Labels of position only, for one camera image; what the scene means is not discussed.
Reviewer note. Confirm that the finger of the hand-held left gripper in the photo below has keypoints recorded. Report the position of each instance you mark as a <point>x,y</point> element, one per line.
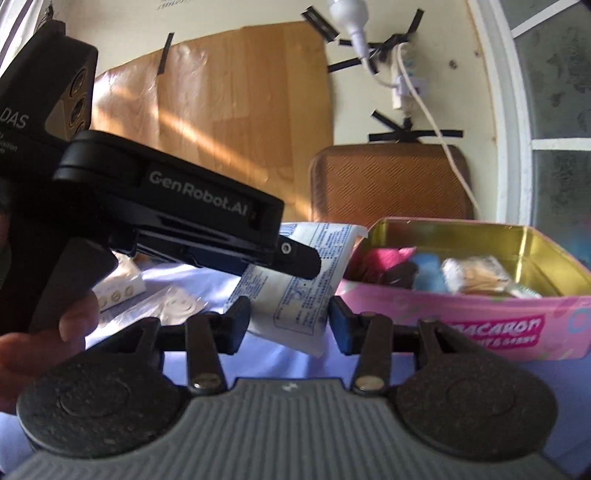
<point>300,258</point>

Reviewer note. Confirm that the wood-grain wall sheet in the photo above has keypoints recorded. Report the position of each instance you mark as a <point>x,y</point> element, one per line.
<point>231,115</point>

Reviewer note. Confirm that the white plug and charger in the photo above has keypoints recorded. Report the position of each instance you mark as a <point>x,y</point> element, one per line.
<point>348,16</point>

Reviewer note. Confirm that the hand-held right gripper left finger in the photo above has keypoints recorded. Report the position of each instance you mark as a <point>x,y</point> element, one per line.
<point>240,323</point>

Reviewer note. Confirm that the dark cloth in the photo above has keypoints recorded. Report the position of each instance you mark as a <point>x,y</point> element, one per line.
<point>399,278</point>

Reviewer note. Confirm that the clear bag with smiley print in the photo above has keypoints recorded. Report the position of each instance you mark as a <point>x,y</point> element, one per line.
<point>180,304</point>

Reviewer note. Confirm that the clear snack packet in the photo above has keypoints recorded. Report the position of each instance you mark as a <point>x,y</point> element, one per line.
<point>475,274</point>

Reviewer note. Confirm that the blue soft cloth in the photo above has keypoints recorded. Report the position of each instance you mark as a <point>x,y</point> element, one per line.
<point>427,267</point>

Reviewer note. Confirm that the person's left hand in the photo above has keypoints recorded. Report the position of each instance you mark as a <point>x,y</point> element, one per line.
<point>41,355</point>

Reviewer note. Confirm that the pink tin box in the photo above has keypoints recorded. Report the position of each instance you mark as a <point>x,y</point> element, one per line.
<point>461,323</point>

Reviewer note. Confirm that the white window frame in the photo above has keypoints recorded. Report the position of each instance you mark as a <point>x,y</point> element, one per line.
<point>503,92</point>

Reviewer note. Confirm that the brown woven tray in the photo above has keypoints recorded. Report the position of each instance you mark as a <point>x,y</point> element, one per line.
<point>392,184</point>

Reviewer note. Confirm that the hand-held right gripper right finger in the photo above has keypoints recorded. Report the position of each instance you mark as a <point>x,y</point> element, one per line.
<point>339,330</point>

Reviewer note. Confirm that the white tissue pack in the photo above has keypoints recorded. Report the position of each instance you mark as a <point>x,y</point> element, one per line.
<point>295,295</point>

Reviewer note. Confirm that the blue printed tablecloth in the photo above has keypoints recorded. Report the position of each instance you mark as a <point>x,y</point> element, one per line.
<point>277,364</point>

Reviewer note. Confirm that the black tape strip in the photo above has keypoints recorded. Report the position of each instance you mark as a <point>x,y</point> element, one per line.
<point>425,135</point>
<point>406,25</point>
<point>346,65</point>
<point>318,23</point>
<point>164,53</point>
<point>390,120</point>

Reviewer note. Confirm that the white pack with smiley print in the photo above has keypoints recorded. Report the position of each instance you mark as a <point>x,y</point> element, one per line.
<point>120,286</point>

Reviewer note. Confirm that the pink knitted cloth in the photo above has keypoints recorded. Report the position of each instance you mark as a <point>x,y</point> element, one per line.
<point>381,261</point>

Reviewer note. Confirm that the green patterned tissue pack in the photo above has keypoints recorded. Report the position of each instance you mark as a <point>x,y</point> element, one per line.
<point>526,290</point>

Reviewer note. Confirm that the white power strip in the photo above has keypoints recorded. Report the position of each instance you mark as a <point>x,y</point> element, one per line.
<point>400,87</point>

